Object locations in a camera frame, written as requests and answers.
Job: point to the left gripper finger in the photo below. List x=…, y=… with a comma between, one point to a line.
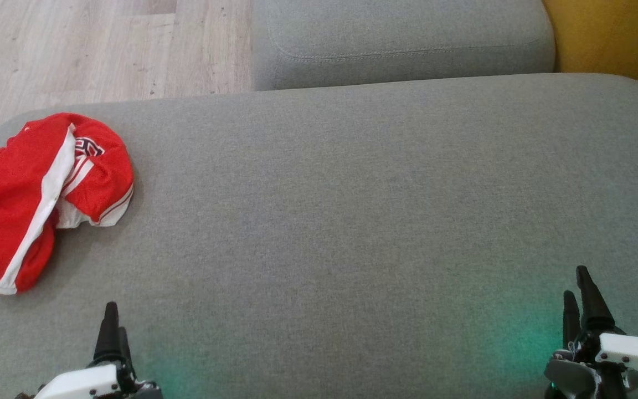
x=125, y=354
x=107, y=338

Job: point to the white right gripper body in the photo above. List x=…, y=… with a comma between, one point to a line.
x=629, y=354

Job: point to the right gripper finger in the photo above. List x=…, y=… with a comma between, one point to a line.
x=595, y=310
x=571, y=321

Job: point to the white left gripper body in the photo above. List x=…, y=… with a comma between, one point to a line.
x=86, y=385

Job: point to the large grey sofa seat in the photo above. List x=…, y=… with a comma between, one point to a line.
x=352, y=221

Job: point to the grey stitched sofa cushion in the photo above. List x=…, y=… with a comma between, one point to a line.
x=407, y=33

